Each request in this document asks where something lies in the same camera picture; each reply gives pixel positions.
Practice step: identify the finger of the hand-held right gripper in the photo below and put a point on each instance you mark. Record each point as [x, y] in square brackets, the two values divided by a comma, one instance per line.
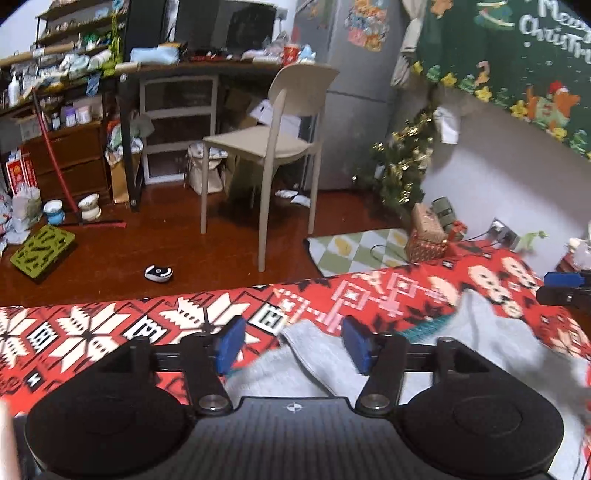
[563, 279]
[563, 296]

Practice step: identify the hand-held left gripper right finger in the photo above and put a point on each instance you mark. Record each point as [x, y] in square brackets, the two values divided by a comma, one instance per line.
[358, 344]

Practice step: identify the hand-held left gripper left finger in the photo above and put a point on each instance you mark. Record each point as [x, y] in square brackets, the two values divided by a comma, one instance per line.
[229, 344]

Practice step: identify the grey polo shirt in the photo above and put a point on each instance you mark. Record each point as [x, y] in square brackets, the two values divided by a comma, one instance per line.
[485, 341]

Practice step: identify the wooden bedside table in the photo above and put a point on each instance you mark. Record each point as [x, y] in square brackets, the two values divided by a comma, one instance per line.
[565, 266]

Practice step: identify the green dinosaur toy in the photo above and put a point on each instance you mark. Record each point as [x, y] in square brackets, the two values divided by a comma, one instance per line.
[531, 240]

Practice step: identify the white power strip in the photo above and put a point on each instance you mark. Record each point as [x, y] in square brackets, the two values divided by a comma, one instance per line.
[503, 230]

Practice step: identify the green checkered rug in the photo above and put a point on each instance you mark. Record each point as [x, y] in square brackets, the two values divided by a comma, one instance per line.
[355, 251]

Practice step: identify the red gold gift box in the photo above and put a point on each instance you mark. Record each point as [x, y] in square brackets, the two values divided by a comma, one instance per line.
[425, 251]

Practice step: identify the red patterned blanket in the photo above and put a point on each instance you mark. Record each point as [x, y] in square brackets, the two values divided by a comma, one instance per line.
[92, 332]

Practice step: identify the small green box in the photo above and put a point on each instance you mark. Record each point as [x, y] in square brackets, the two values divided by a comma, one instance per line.
[443, 210]

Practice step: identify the brown patterned gift box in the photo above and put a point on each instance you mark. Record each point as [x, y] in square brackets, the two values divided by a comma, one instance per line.
[429, 221]

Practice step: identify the crumpled white paper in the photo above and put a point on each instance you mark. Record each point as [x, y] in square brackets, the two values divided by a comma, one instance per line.
[293, 196]

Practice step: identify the white canvas bag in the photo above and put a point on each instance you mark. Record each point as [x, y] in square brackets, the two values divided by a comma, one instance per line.
[205, 168]

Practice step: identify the small decorated fir tree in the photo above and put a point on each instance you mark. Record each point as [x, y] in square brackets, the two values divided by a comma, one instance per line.
[401, 170]

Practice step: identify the white pet bowl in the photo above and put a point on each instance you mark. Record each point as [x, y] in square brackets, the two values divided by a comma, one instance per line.
[90, 206]

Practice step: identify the brown paper bag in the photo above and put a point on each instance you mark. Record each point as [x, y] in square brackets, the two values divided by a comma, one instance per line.
[120, 180]

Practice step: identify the beige plastic chair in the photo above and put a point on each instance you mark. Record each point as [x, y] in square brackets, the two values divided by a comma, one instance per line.
[258, 143]

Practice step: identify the green plastic tray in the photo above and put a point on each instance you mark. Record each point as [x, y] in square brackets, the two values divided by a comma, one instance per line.
[42, 249]

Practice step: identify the blue pet bowl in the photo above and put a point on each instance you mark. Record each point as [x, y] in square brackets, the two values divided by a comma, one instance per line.
[54, 212]

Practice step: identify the white cardboard box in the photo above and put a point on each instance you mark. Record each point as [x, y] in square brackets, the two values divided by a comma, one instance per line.
[272, 115]

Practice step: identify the brown wooden drawer cabinet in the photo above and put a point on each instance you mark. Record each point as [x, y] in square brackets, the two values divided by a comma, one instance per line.
[69, 157]

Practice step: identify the white plastic bags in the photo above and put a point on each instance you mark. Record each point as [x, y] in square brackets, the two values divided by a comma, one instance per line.
[21, 212]

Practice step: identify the grey refrigerator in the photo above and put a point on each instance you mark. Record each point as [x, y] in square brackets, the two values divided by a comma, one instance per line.
[360, 92]

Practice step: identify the red white carton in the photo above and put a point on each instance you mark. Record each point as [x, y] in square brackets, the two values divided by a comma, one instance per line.
[21, 170]

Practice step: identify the dark wooden desk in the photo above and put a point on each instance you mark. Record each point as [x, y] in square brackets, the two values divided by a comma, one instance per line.
[198, 68]

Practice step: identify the hanging white cloth bag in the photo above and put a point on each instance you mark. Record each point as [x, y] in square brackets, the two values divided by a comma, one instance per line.
[406, 41]

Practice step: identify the red cup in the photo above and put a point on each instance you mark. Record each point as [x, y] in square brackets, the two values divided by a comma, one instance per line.
[290, 54]

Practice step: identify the light blue pouch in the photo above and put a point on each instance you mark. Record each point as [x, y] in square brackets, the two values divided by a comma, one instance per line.
[154, 54]

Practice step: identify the colourful fridge stickers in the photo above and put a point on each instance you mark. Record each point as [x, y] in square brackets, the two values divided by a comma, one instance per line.
[364, 23]

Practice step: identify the black monitor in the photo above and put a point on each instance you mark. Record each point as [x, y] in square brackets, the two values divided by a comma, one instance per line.
[221, 23]

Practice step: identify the white bottle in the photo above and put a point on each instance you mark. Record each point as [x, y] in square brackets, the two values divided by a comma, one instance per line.
[14, 90]

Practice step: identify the cluttered storage shelf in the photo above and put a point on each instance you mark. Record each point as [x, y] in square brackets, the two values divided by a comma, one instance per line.
[78, 25]

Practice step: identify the white paper on wall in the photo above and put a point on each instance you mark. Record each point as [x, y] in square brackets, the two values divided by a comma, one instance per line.
[445, 124]

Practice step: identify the green festive wall banner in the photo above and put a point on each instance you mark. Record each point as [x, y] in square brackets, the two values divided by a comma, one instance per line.
[508, 55]

